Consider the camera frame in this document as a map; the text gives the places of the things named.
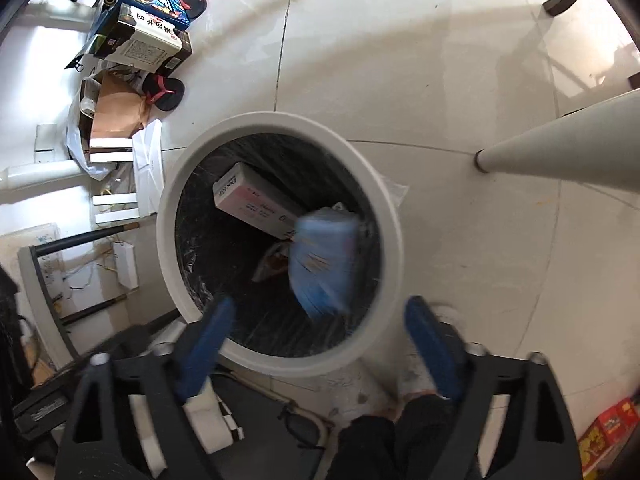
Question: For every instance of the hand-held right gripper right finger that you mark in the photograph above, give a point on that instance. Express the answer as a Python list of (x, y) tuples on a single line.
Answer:
[(432, 347)]

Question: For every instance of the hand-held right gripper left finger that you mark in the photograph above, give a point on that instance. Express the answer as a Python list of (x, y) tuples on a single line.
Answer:
[(207, 347)]

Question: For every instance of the light blue packet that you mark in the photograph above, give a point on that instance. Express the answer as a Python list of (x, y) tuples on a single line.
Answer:
[(322, 260)]

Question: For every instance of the white round trash bin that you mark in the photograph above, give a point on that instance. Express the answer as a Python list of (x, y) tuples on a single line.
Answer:
[(280, 122)]

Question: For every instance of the person's right leg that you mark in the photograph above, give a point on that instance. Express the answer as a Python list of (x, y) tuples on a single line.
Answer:
[(430, 440)]

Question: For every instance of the person's leg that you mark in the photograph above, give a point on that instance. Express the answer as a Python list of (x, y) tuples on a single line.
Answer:
[(430, 440), (365, 452)]

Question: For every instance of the black bin liner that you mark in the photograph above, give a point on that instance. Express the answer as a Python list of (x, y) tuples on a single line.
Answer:
[(210, 250)]

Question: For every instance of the red white wrapper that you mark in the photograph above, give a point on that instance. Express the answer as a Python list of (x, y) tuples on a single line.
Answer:
[(270, 262)]

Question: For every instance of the white adapter box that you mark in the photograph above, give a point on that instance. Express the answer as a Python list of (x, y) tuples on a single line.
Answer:
[(126, 265)]

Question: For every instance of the person's left leg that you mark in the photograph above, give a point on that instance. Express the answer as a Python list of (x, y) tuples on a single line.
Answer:
[(365, 452)]

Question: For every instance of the white pink carton box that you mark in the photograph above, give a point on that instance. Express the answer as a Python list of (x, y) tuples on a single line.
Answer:
[(250, 197)]

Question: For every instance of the white strip box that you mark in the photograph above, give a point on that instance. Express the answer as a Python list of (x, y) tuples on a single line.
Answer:
[(115, 199), (116, 216)]

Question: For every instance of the black metal rod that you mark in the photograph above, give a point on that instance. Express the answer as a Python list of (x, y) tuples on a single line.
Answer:
[(80, 241)]

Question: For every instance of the white power strip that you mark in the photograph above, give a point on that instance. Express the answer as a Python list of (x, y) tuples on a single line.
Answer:
[(51, 280)]

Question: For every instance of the black flat device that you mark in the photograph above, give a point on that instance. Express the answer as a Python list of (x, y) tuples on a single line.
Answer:
[(42, 410)]

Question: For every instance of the red yellow printed box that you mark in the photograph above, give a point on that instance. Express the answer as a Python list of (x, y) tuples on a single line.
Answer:
[(607, 430)]

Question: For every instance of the white table leg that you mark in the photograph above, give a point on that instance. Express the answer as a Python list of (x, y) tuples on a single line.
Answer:
[(575, 145), (55, 15), (45, 174)]

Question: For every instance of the white plastic bag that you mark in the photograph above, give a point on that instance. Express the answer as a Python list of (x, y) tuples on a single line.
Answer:
[(75, 150)]

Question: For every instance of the brown paper bag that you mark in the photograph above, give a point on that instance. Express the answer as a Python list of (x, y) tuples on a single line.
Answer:
[(117, 110)]

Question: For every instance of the black white printed box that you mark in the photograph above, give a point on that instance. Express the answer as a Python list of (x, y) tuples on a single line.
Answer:
[(145, 45)]

